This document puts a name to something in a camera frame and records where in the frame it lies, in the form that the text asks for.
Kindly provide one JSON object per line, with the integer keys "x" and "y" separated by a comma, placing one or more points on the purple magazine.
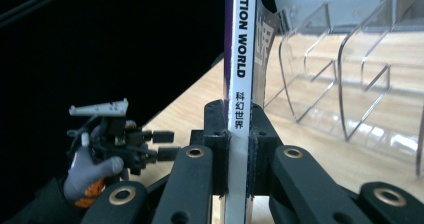
{"x": 240, "y": 84}

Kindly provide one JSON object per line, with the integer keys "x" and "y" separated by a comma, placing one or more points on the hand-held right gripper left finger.
{"x": 220, "y": 150}

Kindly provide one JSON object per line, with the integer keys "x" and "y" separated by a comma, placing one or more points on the black curtain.
{"x": 100, "y": 44}

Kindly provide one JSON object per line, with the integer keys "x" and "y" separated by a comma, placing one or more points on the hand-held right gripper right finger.
{"x": 261, "y": 150}

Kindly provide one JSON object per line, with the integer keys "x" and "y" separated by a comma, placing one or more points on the clear acrylic file rack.
{"x": 350, "y": 94}

